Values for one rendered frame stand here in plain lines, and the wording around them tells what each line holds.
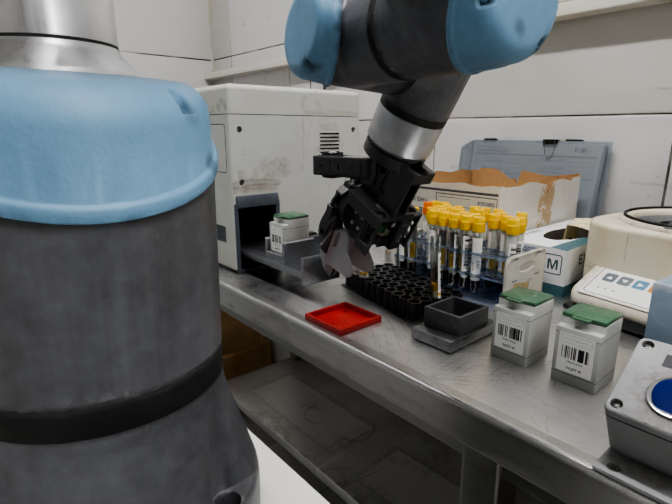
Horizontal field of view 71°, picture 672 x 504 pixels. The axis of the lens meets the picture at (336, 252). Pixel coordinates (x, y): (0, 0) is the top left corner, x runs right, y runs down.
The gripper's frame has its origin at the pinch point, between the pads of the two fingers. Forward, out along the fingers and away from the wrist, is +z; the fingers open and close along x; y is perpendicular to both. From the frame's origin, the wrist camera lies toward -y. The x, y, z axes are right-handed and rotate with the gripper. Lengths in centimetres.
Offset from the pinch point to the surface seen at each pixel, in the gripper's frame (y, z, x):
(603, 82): -5, -28, 59
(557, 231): 10.8, -8.0, 38.8
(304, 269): -1.2, 1.3, -3.2
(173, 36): -157, 28, 43
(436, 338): 19.1, -6.7, -1.6
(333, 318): 8.0, 0.9, -4.8
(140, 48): -154, 33, 29
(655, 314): 31.2, -20.5, 6.8
